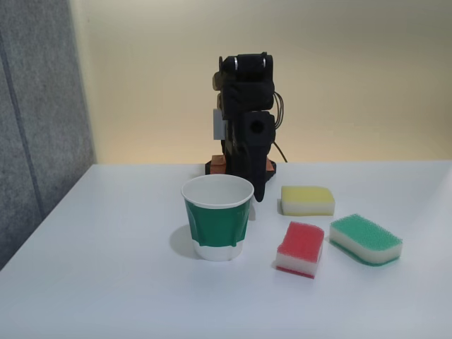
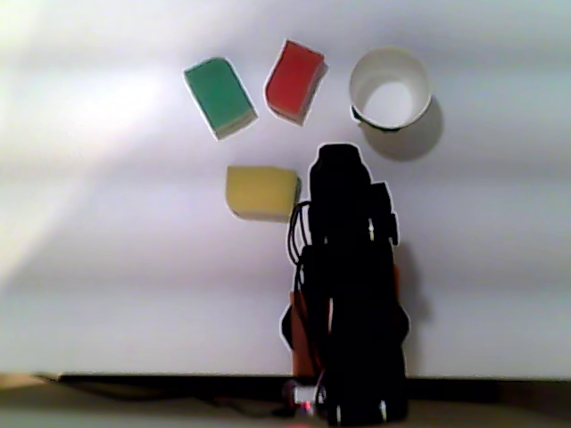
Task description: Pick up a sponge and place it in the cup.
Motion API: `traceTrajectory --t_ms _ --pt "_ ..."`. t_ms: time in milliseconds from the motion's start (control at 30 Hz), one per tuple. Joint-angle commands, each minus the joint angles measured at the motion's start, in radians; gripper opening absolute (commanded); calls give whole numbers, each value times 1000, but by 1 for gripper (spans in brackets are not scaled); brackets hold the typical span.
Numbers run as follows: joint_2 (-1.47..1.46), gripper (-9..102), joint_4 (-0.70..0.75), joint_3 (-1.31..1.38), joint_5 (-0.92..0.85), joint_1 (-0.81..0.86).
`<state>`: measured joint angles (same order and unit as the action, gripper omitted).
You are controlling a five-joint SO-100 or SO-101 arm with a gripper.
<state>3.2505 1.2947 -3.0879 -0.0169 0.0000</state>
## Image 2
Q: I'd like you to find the red and white sponge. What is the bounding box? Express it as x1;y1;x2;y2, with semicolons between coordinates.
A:
263;38;330;128

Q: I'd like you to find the yellow and white sponge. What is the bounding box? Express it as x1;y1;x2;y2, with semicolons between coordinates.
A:
225;164;302;223

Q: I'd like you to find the white paper cup green band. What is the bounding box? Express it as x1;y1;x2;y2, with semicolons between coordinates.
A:
349;46;434;134

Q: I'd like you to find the green and white sponge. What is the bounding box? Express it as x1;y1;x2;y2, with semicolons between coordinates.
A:
183;56;259;142

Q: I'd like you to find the orange table clamp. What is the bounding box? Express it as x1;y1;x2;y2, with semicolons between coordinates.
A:
288;289;316;376

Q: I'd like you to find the white controller board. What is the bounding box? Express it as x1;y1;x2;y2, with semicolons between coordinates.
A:
284;382;327;414

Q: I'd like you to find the black arm wire bundle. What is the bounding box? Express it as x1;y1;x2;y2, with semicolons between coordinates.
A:
285;200;314;271

